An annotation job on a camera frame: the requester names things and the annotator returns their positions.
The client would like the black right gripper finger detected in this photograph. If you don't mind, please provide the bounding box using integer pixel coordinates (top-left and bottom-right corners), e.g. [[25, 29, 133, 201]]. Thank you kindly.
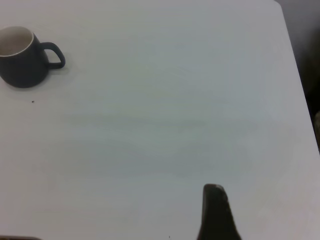
[[196, 183, 243, 240]]

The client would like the dark grey ceramic mug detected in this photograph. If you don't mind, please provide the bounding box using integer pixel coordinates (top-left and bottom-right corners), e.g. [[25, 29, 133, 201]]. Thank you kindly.
[[0, 26, 66, 89]]

